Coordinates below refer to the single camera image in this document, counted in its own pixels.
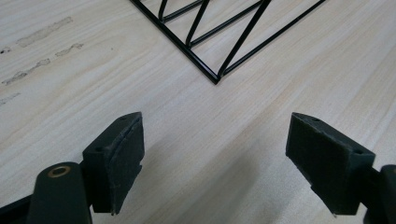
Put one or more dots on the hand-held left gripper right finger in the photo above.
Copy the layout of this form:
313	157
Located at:
327	168

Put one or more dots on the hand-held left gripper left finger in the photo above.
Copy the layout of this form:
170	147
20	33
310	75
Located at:
115	168

